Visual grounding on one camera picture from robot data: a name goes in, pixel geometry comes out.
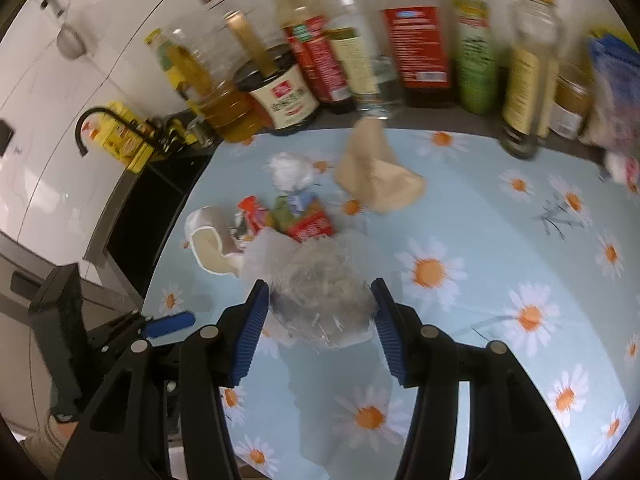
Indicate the clear plastic bag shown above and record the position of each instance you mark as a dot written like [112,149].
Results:
[319,289]

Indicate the small black wall switch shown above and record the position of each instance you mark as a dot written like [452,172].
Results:
[6,135]

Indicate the white tissue ball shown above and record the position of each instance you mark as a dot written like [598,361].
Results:
[291,172]

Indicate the yellow detergent bottle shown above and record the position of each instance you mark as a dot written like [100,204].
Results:
[117,140]

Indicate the yellow cap white vinegar bottle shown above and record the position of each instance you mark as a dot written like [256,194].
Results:
[354,33]

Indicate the green label oil bottle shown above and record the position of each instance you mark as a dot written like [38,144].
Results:
[477,67]

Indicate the blue white seasoning bag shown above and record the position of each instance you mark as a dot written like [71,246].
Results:
[613,122]

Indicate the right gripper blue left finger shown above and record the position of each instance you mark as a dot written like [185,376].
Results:
[247,322]

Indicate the large cooking oil jug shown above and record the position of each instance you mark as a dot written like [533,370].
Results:
[228,110]

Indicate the daisy print blue tablecloth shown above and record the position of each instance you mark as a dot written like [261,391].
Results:
[518,284]

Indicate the beige left sleeve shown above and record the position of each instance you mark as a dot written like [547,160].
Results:
[47,445]

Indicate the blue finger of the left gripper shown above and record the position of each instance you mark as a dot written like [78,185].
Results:
[159,327]

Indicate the grey cabinet drawer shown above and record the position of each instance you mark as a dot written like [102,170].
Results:
[23,272]

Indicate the red label vinegar bottle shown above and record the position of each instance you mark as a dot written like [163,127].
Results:
[303,22]

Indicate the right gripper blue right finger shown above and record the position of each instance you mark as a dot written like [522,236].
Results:
[389,324]

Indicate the green cap sauce bottle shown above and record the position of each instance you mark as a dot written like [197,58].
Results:
[186,75]

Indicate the brown paper bag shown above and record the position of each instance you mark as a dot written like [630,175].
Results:
[370,172]

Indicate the gold cap sesame oil bottle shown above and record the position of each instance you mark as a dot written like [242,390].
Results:
[532,77]

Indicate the red label clear bottle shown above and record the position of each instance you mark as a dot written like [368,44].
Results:
[417,36]

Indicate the black kitchen sink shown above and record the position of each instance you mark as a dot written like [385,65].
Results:
[138,218]

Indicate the black faucet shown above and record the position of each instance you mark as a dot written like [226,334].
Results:
[164,135]

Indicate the metal strainer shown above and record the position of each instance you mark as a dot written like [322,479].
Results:
[69,42]

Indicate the dark soy sauce jug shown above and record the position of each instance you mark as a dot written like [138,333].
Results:
[272,79]

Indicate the small brown jar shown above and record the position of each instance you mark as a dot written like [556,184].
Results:
[572,101]

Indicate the green red snack wrapper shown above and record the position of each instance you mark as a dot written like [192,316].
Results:
[301,216]

